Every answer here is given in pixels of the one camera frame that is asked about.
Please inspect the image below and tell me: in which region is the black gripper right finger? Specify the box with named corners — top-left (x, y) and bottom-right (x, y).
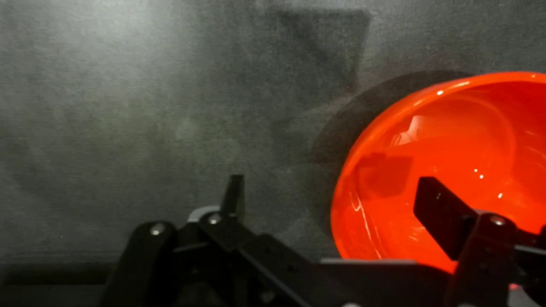
top-left (413, 178), bottom-right (546, 307)

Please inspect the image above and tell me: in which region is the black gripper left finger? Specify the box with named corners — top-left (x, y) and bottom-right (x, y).
top-left (189, 175), bottom-right (319, 307)

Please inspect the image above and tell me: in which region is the orange bowl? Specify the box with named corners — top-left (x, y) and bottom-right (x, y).
top-left (329, 72), bottom-right (546, 272)

